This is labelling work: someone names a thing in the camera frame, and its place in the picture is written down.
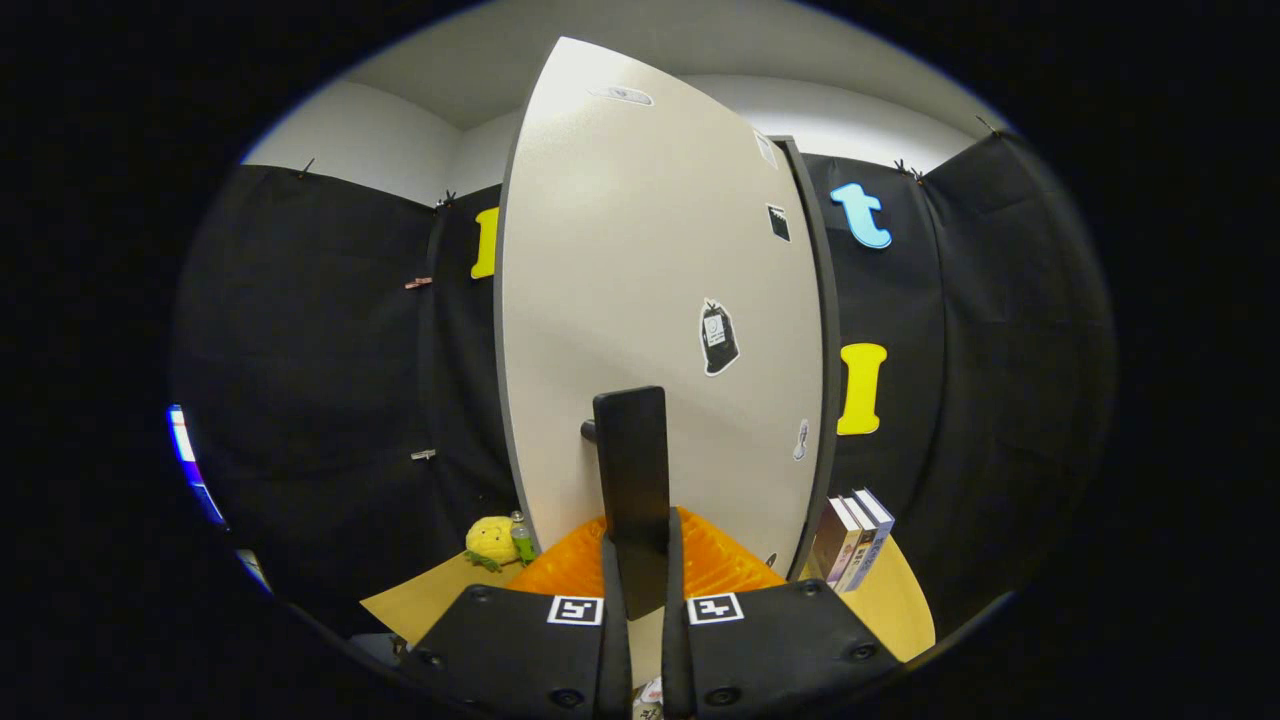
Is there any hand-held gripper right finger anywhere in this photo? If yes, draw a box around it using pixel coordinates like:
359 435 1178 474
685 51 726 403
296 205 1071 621
662 507 903 720

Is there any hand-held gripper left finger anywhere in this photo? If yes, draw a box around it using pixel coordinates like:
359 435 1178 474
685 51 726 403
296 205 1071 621
398 515 635 720

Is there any dark grey shoe cabinet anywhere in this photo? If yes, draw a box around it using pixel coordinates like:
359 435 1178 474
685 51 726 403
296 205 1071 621
770 134 844 583

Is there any beige shoe cabinet door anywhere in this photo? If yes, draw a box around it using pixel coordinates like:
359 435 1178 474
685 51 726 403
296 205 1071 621
493 36 829 691

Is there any yellow pineapple plush toy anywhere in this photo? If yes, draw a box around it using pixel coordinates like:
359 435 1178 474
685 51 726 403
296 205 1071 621
463 516 521 574

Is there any black backdrop cloth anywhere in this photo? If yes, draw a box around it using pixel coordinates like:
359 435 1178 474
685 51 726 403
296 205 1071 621
170 130 1119 641

